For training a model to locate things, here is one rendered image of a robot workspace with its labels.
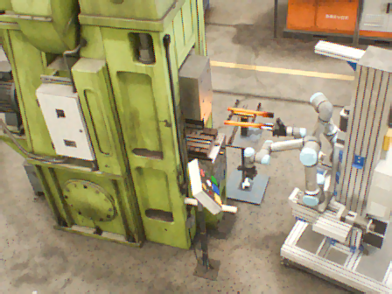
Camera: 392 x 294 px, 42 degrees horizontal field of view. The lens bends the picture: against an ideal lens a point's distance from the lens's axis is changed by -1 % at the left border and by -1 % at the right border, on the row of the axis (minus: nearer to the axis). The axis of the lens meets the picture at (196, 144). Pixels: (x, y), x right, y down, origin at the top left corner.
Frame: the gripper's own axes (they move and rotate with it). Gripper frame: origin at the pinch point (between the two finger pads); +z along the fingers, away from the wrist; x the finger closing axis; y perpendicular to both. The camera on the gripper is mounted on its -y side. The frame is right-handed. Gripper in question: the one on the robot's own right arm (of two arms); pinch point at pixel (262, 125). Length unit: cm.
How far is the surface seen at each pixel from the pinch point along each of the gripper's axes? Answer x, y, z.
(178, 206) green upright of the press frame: -59, 51, 61
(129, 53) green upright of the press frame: -55, -98, 77
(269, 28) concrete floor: 352, 118, 72
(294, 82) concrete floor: 223, 117, 12
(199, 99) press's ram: -31, -45, 40
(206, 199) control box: -87, 1, 22
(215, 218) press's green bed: -31, 94, 40
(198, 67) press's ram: -17, -64, 44
